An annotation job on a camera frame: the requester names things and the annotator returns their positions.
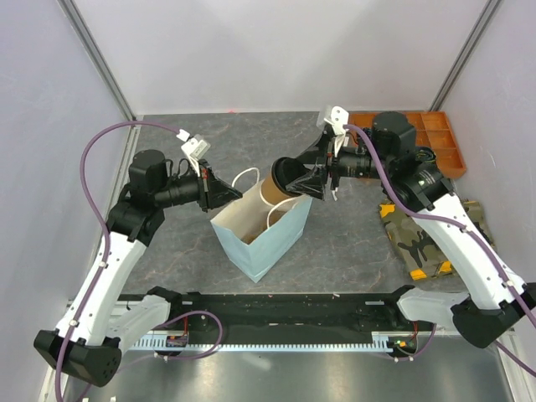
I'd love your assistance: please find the camouflage folded cloth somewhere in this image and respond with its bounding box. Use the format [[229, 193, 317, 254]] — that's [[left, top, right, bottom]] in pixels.
[[379, 198, 495, 282]]

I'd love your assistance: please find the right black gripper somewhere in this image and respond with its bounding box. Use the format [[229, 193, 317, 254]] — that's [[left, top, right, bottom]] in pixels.
[[287, 130, 392, 201]]

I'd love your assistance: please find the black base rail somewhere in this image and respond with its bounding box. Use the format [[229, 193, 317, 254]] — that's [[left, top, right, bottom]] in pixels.
[[116, 288, 436, 340]]

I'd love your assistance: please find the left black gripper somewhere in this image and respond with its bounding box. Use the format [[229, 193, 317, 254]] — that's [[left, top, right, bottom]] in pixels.
[[155, 159, 243, 213]]

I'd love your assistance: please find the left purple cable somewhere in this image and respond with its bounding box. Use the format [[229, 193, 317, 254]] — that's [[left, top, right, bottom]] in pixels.
[[54, 120, 225, 402]]

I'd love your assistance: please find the orange compartment tray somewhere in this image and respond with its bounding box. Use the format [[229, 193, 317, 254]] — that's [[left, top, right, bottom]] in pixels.
[[347, 110, 467, 181]]

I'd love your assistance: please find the brown paper coffee cup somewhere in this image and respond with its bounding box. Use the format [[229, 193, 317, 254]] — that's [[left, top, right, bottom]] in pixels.
[[260, 173, 294, 206]]

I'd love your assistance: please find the slotted cable duct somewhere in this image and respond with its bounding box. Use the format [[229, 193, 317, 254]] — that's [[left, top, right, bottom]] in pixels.
[[130, 333, 411, 353]]

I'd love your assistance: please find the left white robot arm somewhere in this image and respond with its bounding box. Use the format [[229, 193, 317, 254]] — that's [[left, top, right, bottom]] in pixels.
[[33, 150, 242, 387]]

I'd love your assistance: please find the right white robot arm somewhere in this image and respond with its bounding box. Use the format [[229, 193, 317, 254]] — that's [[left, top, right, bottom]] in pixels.
[[284, 106, 535, 348]]

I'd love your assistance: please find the purple cable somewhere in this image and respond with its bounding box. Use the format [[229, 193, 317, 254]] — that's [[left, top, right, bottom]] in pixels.
[[54, 120, 225, 402], [343, 121, 536, 378]]

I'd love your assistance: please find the green yellow rolled tie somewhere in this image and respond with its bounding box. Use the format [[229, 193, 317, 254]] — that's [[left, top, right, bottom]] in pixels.
[[415, 147, 436, 163]]

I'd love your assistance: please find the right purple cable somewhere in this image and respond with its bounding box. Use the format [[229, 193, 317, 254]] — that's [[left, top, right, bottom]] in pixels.
[[343, 121, 536, 378]]

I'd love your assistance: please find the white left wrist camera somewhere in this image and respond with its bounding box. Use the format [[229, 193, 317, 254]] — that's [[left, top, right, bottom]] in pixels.
[[176, 129, 210, 177]]

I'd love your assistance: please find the brown cardboard cup carrier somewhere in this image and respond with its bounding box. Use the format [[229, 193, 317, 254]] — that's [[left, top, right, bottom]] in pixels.
[[242, 232, 261, 245]]

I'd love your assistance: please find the white and blue paper bag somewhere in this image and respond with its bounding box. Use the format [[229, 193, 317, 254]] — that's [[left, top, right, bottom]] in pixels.
[[211, 175, 312, 282]]

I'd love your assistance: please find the black plastic cup lid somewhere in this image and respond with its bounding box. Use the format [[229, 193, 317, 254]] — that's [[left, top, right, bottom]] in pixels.
[[271, 157, 309, 197]]

